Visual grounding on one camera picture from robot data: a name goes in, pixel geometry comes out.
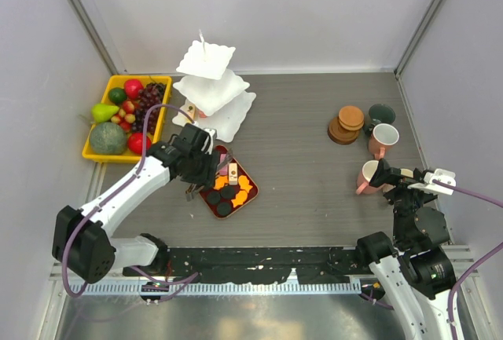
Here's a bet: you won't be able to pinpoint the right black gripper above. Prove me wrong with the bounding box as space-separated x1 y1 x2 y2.
369 157 435 243

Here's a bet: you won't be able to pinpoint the metal tweezers tongs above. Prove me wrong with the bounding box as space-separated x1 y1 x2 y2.
185 149 233 201

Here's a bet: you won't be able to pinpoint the pink cake with cherry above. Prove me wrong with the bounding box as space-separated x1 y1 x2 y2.
218 153 229 176

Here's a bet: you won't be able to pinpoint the cream cake with chocolate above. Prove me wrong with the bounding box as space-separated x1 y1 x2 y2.
228 163 239 185

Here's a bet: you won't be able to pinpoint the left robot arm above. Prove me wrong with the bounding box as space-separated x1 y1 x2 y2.
52 124 220 283

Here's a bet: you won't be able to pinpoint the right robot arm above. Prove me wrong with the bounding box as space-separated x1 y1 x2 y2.
355 159 464 339

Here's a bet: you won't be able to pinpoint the cream cup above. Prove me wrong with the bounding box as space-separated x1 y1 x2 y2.
382 185 395 194

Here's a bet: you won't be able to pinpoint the pink mug lying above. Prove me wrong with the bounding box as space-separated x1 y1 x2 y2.
355 160 384 195

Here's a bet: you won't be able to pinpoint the orange fish cookie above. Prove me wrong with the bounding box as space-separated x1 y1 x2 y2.
213 176 229 191

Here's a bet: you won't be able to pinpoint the black round cookie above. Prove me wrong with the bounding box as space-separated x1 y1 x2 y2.
206 192 221 205

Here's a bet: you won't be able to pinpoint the pink mug upright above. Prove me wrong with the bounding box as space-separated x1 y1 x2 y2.
368 123 400 160

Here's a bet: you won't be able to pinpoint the red lacquer snack tray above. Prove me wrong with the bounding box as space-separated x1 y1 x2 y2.
199 157 259 220

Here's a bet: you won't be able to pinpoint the stack of wooden coasters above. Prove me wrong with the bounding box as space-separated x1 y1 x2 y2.
327 105 365 145

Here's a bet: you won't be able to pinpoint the dark green mug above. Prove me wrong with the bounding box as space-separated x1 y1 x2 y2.
364 104 396 136

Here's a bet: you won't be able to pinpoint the red apple at front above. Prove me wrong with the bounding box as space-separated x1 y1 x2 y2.
127 133 152 155

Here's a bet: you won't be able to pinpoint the red apple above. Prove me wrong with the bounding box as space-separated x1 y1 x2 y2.
123 79 144 100
127 133 152 155

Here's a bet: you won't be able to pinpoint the white three-tier serving stand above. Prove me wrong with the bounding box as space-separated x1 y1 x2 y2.
172 34 256 143

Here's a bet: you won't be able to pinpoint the dark purple grape bunch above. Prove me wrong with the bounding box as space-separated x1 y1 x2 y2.
131 82 166 135

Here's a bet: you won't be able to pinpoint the small red cherry cluster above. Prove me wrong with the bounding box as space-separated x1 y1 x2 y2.
110 101 136 133

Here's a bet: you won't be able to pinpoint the green melon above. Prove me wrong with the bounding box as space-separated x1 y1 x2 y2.
89 122 127 155

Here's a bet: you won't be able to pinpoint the red apple at back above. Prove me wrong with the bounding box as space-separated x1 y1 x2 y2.
123 79 144 100

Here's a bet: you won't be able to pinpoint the green lime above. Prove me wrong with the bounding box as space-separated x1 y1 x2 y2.
108 87 128 106

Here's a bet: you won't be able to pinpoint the green pear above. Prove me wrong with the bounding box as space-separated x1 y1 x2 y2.
91 103 119 123

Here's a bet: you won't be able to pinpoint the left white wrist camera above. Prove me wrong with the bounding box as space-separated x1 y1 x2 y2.
202 128 217 154

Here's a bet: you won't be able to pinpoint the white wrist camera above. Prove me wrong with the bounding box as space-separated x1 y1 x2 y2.
202 128 217 154
408 168 457 196

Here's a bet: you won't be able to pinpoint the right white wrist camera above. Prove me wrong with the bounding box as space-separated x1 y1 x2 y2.
408 168 457 196

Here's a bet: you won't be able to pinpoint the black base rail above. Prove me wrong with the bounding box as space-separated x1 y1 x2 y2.
168 247 373 285

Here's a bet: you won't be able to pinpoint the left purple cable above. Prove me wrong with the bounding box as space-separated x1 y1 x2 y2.
62 103 201 304

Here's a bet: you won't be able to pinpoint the purple cable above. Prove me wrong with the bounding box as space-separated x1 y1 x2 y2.
434 181 503 340
62 103 201 304

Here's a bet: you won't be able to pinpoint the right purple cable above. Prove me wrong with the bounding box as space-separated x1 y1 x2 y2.
434 181 503 340

